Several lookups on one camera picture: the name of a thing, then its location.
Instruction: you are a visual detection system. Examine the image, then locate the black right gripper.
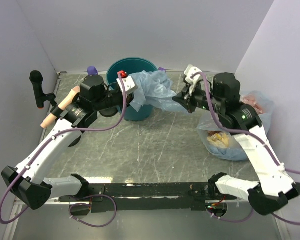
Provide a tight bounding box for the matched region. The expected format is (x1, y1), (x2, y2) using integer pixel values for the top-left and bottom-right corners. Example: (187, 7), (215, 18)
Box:
(173, 79), (226, 114)

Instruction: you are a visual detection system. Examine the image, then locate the light blue trash bag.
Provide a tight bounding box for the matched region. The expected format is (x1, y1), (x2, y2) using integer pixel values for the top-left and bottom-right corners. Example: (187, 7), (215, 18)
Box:
(130, 70), (188, 114)

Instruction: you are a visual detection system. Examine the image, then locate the teal plastic trash bin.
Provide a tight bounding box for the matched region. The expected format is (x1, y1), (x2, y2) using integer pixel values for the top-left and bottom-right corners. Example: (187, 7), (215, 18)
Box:
(106, 57), (158, 122)

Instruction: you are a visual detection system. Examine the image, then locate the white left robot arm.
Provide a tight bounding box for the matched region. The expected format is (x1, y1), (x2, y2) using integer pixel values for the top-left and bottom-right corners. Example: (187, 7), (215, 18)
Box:
(1, 75), (138, 210)

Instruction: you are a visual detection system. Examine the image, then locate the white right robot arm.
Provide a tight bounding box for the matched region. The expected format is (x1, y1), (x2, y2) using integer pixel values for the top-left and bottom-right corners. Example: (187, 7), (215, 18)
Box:
(172, 68), (300, 216)

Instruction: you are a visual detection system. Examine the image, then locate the clear bag with trash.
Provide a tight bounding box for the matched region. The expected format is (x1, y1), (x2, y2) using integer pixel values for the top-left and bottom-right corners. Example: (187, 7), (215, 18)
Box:
(196, 90), (275, 161)

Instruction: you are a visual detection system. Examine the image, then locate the purple microphone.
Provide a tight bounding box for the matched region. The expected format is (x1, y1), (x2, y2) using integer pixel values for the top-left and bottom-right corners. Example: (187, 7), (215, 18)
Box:
(87, 66), (98, 76)

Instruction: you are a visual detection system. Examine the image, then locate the black round stand base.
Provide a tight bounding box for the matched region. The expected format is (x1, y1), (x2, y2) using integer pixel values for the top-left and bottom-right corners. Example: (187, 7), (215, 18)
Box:
(68, 136), (82, 148)

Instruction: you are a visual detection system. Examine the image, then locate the beige microphone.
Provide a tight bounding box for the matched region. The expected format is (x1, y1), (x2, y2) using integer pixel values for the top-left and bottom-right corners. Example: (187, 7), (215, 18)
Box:
(40, 86), (80, 129)

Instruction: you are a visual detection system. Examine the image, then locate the black microphone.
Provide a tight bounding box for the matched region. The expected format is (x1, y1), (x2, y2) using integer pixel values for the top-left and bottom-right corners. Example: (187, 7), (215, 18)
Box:
(29, 70), (58, 109)

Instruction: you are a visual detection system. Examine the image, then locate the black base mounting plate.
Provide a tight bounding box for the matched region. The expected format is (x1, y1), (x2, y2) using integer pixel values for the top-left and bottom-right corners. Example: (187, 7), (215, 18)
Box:
(58, 182), (236, 213)

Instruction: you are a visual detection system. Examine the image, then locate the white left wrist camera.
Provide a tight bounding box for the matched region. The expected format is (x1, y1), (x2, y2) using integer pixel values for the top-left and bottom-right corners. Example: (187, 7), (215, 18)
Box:
(116, 70), (138, 95)

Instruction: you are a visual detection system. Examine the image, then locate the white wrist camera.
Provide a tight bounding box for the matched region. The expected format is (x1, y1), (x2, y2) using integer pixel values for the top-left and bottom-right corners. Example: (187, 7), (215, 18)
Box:
(116, 70), (138, 95)
(183, 64), (203, 97)

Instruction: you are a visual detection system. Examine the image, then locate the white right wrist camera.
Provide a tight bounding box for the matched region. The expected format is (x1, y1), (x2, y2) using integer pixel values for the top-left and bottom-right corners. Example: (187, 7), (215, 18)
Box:
(183, 64), (203, 97)

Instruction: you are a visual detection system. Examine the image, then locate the aluminium frame rail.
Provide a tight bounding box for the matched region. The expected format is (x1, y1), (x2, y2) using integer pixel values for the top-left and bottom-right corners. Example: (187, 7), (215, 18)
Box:
(57, 69), (217, 75)

